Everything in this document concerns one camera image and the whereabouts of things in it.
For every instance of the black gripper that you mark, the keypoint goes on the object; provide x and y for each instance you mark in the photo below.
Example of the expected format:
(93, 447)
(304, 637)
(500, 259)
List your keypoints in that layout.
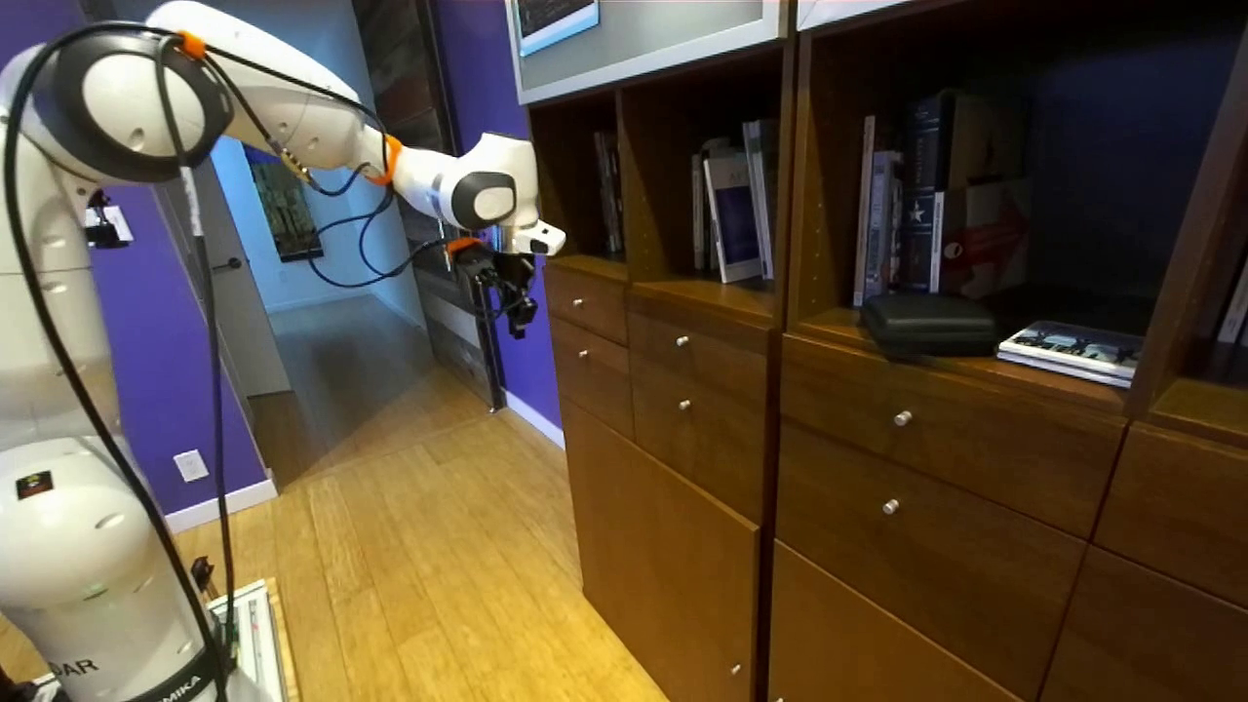
(505, 278)

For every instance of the wooden drawer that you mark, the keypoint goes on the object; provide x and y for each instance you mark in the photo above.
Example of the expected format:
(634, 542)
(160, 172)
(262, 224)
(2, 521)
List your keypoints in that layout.
(589, 298)

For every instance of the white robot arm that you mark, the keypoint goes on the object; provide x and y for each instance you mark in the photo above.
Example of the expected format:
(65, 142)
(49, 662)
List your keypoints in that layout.
(106, 351)

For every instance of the books in left shelf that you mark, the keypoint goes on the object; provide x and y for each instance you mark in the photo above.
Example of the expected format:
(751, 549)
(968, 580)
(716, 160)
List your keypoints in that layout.
(611, 194)

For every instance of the books in shelf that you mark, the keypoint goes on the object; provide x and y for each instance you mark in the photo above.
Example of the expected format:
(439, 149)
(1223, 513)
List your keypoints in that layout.
(730, 204)
(611, 194)

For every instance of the books in middle shelf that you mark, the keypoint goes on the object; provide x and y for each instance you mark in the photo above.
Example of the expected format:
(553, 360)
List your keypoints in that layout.
(730, 204)

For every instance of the blue framed picture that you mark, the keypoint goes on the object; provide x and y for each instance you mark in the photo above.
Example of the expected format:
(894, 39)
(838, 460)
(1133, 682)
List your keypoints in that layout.
(553, 21)

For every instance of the wooden shelf cabinet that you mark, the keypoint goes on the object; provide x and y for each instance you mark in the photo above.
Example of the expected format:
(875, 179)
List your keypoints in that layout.
(769, 510)

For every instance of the black box on shelf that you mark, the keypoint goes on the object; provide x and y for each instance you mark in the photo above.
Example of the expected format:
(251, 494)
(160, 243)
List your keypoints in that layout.
(928, 326)

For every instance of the upright books right shelf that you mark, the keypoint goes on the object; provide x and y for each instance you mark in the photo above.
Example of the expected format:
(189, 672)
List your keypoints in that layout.
(945, 200)

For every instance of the flat book on shelf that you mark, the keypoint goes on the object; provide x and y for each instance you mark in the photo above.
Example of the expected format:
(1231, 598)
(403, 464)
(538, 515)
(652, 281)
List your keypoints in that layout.
(1076, 351)

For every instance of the wall power outlet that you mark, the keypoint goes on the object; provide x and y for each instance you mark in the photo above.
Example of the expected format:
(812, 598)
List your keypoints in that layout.
(192, 464)

